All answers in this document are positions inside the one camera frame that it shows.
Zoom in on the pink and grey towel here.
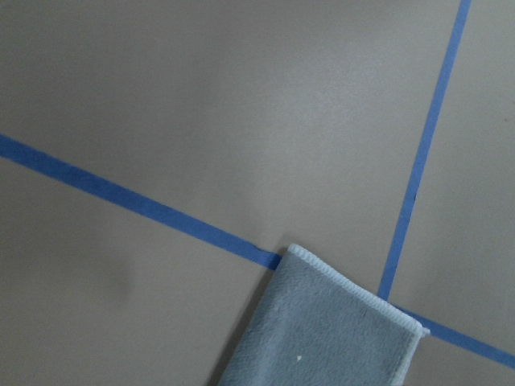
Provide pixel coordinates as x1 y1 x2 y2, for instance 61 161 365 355
220 244 429 385

